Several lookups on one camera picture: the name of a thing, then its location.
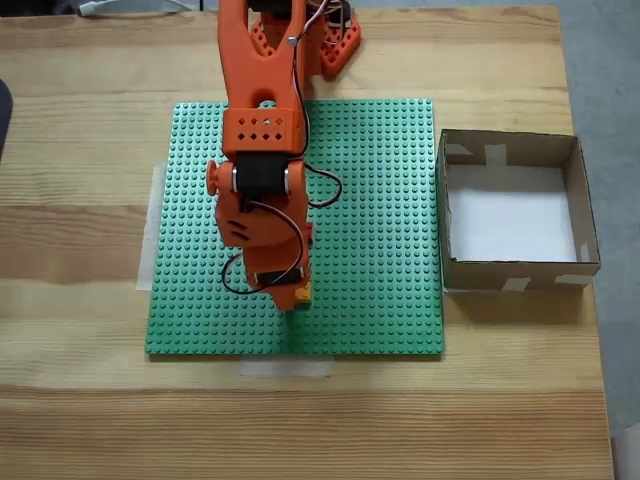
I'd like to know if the gripper servo cable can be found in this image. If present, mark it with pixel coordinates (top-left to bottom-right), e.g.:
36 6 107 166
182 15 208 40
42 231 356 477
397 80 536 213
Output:
222 199 307 296

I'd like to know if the black rounded device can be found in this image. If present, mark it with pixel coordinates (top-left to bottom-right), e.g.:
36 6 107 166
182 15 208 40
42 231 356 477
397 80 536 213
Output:
0 78 15 164

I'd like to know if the wrist servo cable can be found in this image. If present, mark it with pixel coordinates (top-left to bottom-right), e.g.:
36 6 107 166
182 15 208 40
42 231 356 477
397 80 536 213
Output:
292 0 344 209

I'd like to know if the open cardboard box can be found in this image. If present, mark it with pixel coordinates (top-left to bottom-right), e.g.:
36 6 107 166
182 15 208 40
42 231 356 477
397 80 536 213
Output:
435 128 602 297

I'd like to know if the masking tape strip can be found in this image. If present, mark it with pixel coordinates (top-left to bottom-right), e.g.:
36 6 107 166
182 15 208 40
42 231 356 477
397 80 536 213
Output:
238 355 335 379
136 160 175 292

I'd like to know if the green lego baseplate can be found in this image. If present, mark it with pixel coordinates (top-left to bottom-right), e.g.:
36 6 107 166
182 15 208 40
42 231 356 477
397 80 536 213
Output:
143 98 446 360

